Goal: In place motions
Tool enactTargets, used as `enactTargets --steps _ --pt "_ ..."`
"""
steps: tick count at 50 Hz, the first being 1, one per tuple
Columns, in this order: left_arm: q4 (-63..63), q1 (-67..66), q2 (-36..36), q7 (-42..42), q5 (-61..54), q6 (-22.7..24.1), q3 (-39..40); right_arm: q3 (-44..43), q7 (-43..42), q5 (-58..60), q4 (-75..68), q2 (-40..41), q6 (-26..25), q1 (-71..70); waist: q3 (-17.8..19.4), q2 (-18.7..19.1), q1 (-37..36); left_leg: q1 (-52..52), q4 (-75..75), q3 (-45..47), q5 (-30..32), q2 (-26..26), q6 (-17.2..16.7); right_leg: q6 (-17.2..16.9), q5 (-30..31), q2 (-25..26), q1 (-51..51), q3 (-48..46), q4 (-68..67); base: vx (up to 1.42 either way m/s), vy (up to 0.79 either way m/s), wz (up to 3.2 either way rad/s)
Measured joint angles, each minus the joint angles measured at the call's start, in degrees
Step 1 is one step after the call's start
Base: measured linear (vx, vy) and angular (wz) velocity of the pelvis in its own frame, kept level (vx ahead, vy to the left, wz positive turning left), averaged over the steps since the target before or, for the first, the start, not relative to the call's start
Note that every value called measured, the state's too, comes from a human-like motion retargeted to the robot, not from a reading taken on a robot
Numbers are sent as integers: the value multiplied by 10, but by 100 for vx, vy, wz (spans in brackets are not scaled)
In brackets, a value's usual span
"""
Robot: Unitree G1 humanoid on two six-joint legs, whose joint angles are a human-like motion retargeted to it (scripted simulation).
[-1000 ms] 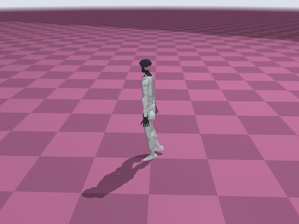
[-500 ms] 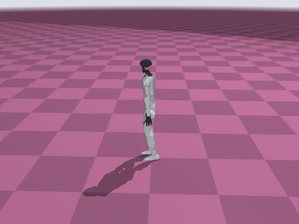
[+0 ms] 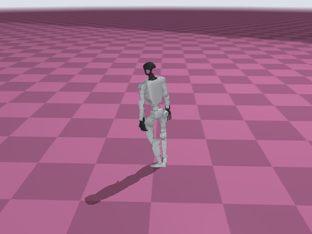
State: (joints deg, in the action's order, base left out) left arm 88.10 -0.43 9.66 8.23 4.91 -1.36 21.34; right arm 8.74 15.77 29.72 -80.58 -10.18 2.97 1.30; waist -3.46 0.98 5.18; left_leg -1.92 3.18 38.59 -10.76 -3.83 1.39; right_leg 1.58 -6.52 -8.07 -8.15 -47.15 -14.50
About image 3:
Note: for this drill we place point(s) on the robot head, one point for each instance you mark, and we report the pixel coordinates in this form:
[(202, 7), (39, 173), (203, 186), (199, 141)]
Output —
[(149, 66)]

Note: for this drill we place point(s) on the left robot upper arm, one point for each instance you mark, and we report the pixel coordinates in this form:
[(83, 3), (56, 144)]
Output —
[(142, 87)]

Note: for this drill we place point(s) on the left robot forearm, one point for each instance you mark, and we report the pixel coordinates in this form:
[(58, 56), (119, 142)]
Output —
[(141, 110)]

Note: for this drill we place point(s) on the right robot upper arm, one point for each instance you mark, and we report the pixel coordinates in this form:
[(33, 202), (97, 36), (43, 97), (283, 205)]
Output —
[(164, 86)]

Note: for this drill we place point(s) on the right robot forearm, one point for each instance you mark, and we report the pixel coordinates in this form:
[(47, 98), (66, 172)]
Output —
[(166, 100)]

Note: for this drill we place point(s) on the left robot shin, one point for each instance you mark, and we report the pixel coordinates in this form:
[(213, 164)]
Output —
[(157, 151)]

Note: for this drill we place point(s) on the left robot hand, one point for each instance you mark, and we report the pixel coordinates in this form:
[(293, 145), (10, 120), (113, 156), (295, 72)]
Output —
[(142, 125)]

